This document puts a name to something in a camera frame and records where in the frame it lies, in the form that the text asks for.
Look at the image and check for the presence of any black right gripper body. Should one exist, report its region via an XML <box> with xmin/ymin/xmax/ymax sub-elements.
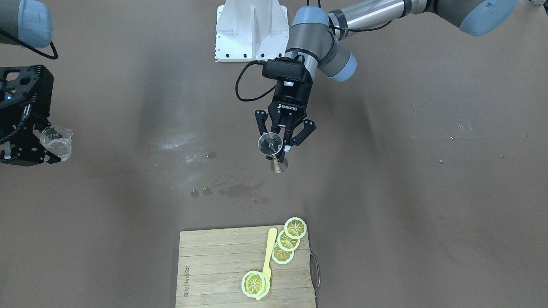
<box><xmin>0</xmin><ymin>65</ymin><xmax>54</xmax><ymax>166</ymax></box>

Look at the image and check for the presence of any clear glass cup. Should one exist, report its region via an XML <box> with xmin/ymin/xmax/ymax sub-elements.
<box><xmin>39</xmin><ymin>126</ymin><xmax>74</xmax><ymax>162</ymax></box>

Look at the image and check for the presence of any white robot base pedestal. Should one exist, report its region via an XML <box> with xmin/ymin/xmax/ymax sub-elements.
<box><xmin>214</xmin><ymin>0</ymin><xmax>289</xmax><ymax>62</ymax></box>

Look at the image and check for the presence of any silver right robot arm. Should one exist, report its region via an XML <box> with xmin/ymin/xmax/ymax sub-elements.
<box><xmin>0</xmin><ymin>0</ymin><xmax>61</xmax><ymax>166</ymax></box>

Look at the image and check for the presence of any lemon slice lower row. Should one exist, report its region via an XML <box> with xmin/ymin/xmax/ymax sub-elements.
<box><xmin>271</xmin><ymin>244</ymin><xmax>295</xmax><ymax>265</ymax></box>

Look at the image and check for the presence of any lemon slice upper row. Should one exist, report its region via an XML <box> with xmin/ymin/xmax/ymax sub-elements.
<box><xmin>284</xmin><ymin>217</ymin><xmax>307</xmax><ymax>240</ymax></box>

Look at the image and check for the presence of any bamboo cutting board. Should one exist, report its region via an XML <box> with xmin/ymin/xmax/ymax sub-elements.
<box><xmin>176</xmin><ymin>226</ymin><xmax>317</xmax><ymax>308</ymax></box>

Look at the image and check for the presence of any brown table mat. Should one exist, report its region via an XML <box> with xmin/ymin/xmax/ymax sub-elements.
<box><xmin>0</xmin><ymin>0</ymin><xmax>548</xmax><ymax>308</ymax></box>

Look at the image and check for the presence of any lemon slice on knife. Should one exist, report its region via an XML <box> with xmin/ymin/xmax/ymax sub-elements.
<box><xmin>241</xmin><ymin>270</ymin><xmax>271</xmax><ymax>301</ymax></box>

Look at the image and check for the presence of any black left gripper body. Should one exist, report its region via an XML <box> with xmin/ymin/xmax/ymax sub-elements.
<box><xmin>268</xmin><ymin>80</ymin><xmax>314</xmax><ymax>129</ymax></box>

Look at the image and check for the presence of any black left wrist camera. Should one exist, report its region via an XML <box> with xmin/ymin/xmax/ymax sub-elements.
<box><xmin>262</xmin><ymin>57</ymin><xmax>311</xmax><ymax>82</ymax></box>

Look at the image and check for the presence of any lemon slice middle row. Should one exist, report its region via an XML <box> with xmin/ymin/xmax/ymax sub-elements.
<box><xmin>277</xmin><ymin>231</ymin><xmax>300</xmax><ymax>252</ymax></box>

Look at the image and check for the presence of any steel double-ended jigger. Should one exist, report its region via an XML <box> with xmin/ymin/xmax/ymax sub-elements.
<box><xmin>258</xmin><ymin>132</ymin><xmax>289</xmax><ymax>174</ymax></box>

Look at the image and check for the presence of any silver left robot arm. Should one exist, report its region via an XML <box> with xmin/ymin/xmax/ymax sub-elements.
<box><xmin>253</xmin><ymin>0</ymin><xmax>517</xmax><ymax>160</ymax></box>

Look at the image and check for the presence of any lemon slice row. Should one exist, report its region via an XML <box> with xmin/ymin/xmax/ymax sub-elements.
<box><xmin>271</xmin><ymin>244</ymin><xmax>295</xmax><ymax>265</ymax></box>
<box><xmin>277</xmin><ymin>231</ymin><xmax>300</xmax><ymax>252</ymax></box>
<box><xmin>284</xmin><ymin>217</ymin><xmax>307</xmax><ymax>240</ymax></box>

